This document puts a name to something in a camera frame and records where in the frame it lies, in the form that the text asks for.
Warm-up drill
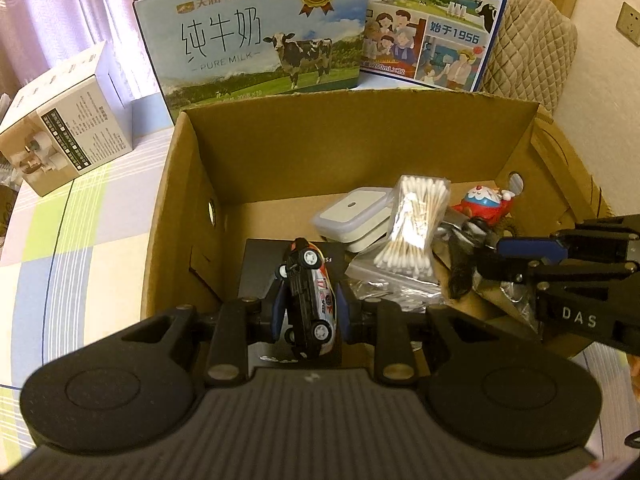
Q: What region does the brown hair scrunchie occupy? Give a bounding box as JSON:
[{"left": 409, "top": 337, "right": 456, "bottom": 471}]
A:
[{"left": 494, "top": 216, "right": 523, "bottom": 238}]

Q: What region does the black product box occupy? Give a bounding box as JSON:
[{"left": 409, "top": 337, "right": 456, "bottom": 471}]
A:
[{"left": 236, "top": 237, "right": 354, "bottom": 376}]

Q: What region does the metal rack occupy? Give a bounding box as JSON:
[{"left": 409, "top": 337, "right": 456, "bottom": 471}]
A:
[{"left": 345, "top": 256, "right": 445, "bottom": 313}]

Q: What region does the white toy car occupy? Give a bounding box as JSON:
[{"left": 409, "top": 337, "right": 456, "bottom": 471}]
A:
[{"left": 277, "top": 237, "right": 336, "bottom": 360}]

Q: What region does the silver foil bag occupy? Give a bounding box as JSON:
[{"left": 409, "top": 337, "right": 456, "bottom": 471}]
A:
[{"left": 432, "top": 208, "right": 540, "bottom": 334}]

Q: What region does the red Doraemon toy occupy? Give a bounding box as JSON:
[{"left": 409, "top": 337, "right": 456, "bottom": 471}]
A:
[{"left": 452, "top": 185, "right": 516, "bottom": 228}]

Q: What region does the cotton swabs pack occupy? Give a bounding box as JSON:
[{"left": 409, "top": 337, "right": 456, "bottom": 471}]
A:
[{"left": 373, "top": 174, "right": 450, "bottom": 281}]

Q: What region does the clear plastic container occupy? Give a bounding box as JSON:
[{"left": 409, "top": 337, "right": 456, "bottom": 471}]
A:
[{"left": 312, "top": 186, "right": 393, "bottom": 254}]

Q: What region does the brown cardboard box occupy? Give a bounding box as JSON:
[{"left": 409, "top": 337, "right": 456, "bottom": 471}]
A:
[{"left": 139, "top": 88, "right": 614, "bottom": 361}]

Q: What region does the checkered table cloth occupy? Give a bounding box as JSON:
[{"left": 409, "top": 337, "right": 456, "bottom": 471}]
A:
[{"left": 0, "top": 71, "right": 640, "bottom": 461}]

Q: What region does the quilted beige chair cover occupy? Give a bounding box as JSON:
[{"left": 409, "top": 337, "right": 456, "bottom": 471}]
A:
[{"left": 480, "top": 0, "right": 578, "bottom": 113}]

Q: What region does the white appliance box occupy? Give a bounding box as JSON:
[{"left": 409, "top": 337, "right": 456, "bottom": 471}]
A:
[{"left": 1, "top": 41, "right": 134, "bottom": 196}]

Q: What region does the dark blue milk carton box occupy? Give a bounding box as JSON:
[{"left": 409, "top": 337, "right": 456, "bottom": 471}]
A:
[{"left": 361, "top": 0, "right": 506, "bottom": 91}]

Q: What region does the light blue milk carton box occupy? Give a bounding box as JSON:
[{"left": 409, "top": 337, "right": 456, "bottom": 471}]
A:
[{"left": 134, "top": 0, "right": 369, "bottom": 117}]

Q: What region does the pink curtain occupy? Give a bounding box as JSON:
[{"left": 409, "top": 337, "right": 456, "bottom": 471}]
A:
[{"left": 1, "top": 0, "right": 158, "bottom": 99}]

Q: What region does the wall socket plate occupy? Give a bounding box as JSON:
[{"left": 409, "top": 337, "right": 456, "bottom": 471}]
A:
[{"left": 616, "top": 1, "right": 640, "bottom": 47}]

